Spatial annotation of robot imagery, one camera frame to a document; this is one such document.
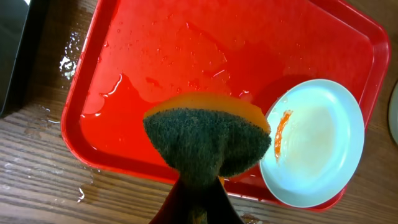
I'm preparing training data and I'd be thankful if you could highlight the red plastic tray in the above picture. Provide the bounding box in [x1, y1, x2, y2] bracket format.
[61, 0, 391, 204]

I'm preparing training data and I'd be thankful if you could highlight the pale blue plate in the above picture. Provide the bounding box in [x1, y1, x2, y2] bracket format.
[259, 79, 364, 208]
[388, 83, 398, 144]

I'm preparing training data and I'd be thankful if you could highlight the green orange sponge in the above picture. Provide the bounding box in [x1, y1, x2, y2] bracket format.
[143, 92, 271, 189]

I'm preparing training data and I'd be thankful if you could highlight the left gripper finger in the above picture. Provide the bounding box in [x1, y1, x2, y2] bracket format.
[150, 178, 244, 224]

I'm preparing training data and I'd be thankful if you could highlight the black water tray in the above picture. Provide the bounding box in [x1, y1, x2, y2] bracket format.
[1, 0, 50, 116]

